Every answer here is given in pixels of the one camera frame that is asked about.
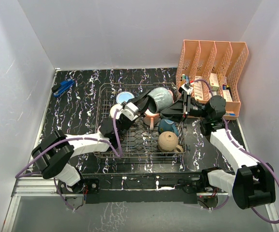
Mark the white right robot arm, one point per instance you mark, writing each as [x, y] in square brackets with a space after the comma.
[252, 184]

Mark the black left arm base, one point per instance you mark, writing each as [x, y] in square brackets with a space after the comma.
[84, 186]

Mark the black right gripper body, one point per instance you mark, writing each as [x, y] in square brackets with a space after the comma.
[197, 109]

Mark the tan brown mug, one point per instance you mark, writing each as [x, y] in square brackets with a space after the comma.
[168, 142]

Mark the white mug green inside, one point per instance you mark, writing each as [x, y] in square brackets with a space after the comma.
[116, 111]

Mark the peach pink speckled mug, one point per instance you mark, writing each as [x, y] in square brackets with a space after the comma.
[151, 119]

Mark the teal floral mug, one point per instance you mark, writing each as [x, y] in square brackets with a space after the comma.
[167, 125]

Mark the dark grey-green mug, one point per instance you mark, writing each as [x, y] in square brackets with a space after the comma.
[160, 98]

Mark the aluminium frame rail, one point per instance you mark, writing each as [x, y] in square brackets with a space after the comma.
[38, 187]

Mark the grey wire dish rack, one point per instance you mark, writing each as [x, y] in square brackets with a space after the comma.
[139, 140]

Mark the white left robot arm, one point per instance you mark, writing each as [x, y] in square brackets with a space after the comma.
[52, 155]

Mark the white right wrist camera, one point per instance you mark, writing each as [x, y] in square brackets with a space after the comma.
[186, 88]

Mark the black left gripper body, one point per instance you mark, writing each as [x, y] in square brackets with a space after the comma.
[124, 126]

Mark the blue stapler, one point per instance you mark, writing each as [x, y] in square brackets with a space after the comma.
[62, 87]

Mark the light blue mug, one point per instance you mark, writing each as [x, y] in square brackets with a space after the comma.
[124, 97]

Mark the orange plastic file organizer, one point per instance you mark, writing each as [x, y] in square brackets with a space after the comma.
[218, 66]

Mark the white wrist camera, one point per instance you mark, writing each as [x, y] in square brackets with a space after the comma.
[129, 110]
[186, 88]

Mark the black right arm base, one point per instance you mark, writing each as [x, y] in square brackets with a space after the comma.
[200, 184]

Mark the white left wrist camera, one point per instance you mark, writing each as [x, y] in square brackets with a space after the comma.
[129, 110]

